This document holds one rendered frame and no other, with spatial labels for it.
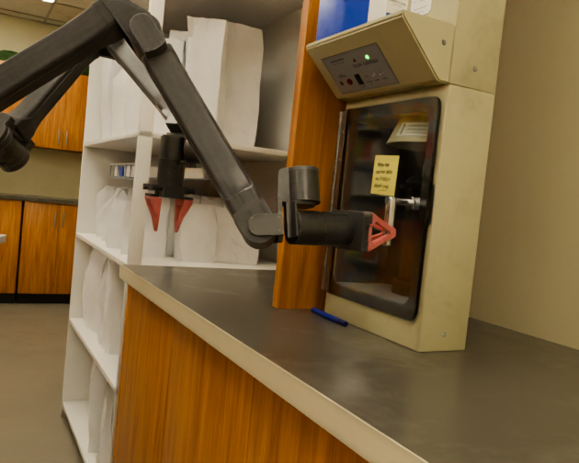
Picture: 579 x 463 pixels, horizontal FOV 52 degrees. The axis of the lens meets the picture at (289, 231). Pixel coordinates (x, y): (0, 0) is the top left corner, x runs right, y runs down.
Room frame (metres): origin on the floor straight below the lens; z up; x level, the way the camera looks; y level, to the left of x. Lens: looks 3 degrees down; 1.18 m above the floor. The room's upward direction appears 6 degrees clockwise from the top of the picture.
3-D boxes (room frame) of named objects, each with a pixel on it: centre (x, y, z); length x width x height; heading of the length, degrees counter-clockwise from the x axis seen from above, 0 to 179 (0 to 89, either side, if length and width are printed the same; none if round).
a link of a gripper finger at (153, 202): (1.28, 0.27, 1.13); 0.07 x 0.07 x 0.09; 28
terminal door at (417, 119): (1.17, -0.16, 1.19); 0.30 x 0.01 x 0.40; 28
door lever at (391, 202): (1.07, -0.19, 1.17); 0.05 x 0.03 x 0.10; 118
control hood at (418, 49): (1.15, -0.12, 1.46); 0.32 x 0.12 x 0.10; 28
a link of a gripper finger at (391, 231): (1.04, -0.14, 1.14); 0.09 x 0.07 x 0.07; 118
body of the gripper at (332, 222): (1.01, -0.08, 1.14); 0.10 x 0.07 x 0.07; 29
